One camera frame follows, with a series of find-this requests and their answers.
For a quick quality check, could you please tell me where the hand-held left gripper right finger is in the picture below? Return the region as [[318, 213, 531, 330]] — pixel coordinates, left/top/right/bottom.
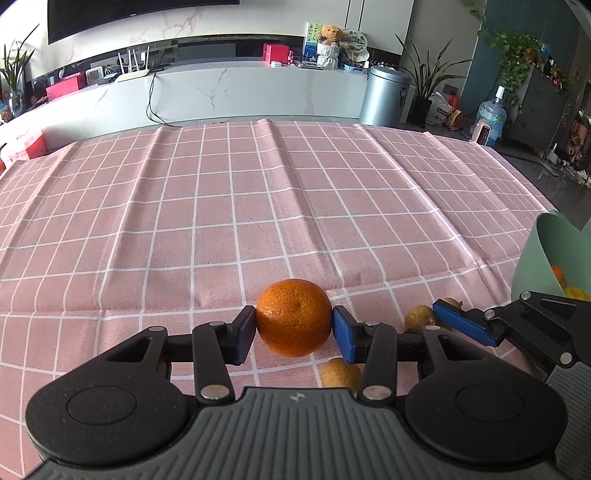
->
[[332, 305, 495, 403]]

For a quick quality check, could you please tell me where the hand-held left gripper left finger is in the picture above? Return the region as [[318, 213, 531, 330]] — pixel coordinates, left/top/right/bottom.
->
[[99, 305, 257, 406]]

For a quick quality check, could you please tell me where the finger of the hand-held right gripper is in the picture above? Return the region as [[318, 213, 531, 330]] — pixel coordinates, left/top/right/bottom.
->
[[433, 291, 591, 367]]

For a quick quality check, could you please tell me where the green colander bowl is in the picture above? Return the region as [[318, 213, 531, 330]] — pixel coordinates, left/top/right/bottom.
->
[[510, 209, 591, 305]]

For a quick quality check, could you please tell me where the pink checked tablecloth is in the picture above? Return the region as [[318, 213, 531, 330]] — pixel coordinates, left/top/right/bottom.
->
[[0, 117, 561, 467]]

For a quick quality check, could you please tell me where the small white pink device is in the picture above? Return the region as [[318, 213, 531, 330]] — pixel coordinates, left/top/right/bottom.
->
[[471, 117, 492, 145]]

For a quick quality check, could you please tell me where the orange bag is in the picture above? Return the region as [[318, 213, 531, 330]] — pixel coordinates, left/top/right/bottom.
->
[[445, 95, 465, 130]]

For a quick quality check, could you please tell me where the blue water jug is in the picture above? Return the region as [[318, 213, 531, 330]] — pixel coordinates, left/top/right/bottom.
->
[[475, 85, 508, 147]]

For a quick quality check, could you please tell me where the white plastic bag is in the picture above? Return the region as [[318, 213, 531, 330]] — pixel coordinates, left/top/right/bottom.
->
[[425, 91, 453, 126]]

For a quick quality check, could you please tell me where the grey cabinet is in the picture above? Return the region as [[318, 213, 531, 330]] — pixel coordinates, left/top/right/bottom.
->
[[505, 65, 583, 153]]

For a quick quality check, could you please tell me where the silver trash can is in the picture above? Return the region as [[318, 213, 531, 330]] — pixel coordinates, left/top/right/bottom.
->
[[359, 65, 413, 127]]

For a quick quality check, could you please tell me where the white marble television cabinet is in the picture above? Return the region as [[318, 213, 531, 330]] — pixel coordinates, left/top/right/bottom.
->
[[0, 62, 372, 162]]

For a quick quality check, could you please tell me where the long-leaf plant in black pot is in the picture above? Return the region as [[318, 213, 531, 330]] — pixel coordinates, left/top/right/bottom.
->
[[394, 32, 467, 127]]

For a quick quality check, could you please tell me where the green trailing pothos plant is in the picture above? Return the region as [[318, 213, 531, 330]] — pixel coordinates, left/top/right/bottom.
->
[[478, 28, 543, 109]]

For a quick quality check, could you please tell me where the white router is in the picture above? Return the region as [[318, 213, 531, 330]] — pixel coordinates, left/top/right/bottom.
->
[[115, 46, 151, 83]]

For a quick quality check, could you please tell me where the round printed hand fan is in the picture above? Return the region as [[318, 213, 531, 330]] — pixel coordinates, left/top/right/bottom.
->
[[342, 28, 370, 63]]

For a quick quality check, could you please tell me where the teddy bear in white wrap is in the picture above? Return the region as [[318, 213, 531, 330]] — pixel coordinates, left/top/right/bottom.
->
[[316, 25, 345, 70]]

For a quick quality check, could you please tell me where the red and white box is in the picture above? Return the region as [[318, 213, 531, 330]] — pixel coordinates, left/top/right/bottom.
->
[[0, 129, 47, 162]]

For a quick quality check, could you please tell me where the green printed picture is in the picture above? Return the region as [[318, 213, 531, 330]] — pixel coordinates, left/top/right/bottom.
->
[[302, 22, 324, 63]]

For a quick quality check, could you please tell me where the flat pink-red box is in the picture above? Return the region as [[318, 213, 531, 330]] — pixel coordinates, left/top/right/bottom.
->
[[45, 73, 88, 101]]

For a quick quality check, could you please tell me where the hanging vine plant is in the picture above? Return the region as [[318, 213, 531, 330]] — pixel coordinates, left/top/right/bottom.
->
[[464, 0, 488, 28]]

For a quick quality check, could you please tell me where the black flat-screen television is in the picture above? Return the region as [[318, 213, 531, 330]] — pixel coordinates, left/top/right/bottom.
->
[[47, 0, 241, 45]]

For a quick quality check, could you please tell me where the long-leaf plant in glass vase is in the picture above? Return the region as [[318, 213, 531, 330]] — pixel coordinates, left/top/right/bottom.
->
[[0, 24, 40, 116]]

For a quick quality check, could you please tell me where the black cable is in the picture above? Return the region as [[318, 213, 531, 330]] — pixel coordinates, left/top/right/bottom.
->
[[147, 69, 176, 126]]

